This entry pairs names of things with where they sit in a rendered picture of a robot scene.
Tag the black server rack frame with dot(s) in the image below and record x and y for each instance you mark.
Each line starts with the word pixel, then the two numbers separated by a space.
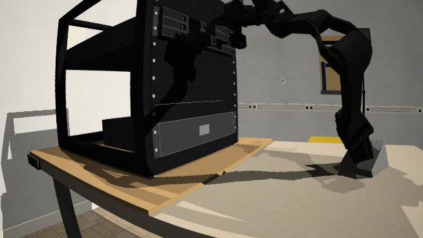
pixel 162 71

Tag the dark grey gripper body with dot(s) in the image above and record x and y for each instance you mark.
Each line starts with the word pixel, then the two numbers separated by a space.
pixel 237 39

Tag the light brown wooden board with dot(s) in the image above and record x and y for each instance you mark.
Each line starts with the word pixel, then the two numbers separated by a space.
pixel 149 195

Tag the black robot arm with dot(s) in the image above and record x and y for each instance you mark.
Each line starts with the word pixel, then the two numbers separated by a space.
pixel 349 57

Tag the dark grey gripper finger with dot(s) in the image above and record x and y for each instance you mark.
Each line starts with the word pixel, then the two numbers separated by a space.
pixel 221 17
pixel 223 23

